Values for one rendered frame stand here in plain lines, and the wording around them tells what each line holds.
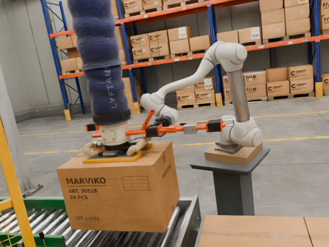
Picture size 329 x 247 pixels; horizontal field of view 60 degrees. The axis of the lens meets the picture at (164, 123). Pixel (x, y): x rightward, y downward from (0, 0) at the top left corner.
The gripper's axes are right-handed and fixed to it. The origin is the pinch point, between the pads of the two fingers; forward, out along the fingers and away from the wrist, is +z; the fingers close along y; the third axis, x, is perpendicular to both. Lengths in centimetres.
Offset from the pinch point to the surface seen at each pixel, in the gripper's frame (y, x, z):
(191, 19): -153, 123, -846
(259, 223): 66, -52, -12
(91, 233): 67, 56, 5
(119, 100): -20.3, 17.3, 4.6
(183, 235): 59, -11, 13
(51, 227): 67, 92, 0
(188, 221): 59, -11, -1
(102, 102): -20.8, 24.7, 10.4
